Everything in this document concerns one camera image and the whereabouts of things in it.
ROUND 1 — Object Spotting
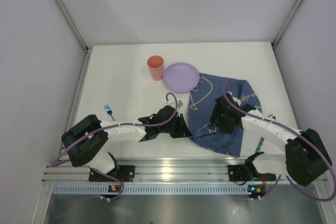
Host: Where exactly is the blue fish-print cloth napkin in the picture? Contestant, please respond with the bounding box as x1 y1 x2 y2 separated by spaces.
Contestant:
187 73 262 157

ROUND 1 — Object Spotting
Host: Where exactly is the teal-handled metal spoon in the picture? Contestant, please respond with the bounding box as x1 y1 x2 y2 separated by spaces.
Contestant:
255 114 276 153

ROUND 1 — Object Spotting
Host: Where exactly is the purple plastic plate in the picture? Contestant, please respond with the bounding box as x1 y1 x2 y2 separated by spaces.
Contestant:
163 62 200 93

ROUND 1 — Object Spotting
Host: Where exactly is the blue metallic fork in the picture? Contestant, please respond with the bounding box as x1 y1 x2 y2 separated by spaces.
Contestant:
104 104 115 121

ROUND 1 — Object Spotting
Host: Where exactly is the orange plastic cup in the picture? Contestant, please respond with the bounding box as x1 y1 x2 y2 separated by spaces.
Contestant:
147 55 164 81

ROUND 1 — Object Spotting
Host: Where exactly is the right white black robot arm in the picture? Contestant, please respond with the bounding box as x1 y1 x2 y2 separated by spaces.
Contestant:
209 93 332 187

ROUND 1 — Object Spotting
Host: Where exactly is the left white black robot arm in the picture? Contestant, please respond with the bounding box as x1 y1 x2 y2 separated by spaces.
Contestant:
61 105 192 174

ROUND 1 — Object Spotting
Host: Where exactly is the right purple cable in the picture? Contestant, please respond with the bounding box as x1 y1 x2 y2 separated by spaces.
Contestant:
223 79 336 202

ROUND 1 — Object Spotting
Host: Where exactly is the purple cable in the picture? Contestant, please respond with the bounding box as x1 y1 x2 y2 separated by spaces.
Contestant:
223 79 336 202
49 92 178 202

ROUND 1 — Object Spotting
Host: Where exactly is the aluminium rail frame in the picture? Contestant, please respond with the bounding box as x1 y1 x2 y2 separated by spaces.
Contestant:
41 157 328 185

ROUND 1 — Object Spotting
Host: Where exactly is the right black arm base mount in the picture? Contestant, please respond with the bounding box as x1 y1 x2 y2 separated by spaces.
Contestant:
227 165 277 184

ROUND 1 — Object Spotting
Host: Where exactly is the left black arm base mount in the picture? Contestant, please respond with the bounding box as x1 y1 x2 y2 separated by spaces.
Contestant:
88 165 135 182

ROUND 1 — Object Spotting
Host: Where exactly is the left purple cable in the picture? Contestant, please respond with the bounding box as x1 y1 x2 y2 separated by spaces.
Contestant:
49 92 178 202

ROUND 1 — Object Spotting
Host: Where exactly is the white slotted cable duct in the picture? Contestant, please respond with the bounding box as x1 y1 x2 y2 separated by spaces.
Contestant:
52 184 265 195

